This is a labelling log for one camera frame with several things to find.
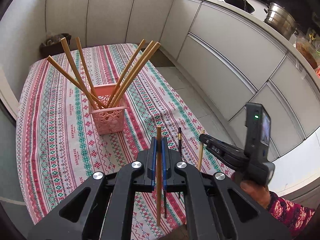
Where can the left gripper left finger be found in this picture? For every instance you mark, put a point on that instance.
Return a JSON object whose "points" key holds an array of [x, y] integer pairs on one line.
{"points": [[102, 206]]}

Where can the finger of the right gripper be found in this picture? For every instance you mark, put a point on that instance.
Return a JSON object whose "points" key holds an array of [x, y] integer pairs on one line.
{"points": [[233, 157]]}

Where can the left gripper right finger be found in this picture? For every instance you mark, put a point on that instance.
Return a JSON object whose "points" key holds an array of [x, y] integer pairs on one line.
{"points": [[215, 207]]}

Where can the bamboo chopstick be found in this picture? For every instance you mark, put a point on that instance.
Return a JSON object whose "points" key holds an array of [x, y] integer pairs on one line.
{"points": [[159, 175], [129, 74], [76, 73], [73, 81], [149, 55], [79, 47], [199, 164], [128, 65]]}

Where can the black chopstick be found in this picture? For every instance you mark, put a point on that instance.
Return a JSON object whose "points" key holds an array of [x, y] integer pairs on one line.
{"points": [[179, 150], [165, 203]]}

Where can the red floral sleeve forearm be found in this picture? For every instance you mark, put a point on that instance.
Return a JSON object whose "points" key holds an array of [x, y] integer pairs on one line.
{"points": [[294, 216]]}

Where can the person's right hand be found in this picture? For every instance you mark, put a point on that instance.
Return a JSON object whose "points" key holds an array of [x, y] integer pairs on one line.
{"points": [[259, 193]]}

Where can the pink plastic utensil basket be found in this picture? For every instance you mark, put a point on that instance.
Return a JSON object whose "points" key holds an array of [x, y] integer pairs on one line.
{"points": [[110, 120]]}

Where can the glass bowl with food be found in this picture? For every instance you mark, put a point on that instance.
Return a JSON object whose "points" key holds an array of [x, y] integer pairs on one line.
{"points": [[308, 51]]}

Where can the patterned striped tablecloth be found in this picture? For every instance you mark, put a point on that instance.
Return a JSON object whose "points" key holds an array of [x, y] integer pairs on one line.
{"points": [[63, 137]]}

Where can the stainless steel steamer pot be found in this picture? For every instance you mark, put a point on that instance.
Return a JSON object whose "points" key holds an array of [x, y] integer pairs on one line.
{"points": [[281, 20]]}

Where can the black wok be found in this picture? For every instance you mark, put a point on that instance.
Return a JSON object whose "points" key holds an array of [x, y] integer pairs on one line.
{"points": [[241, 4]]}

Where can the black trash bin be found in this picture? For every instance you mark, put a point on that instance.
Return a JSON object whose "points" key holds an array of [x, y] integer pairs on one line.
{"points": [[52, 45]]}

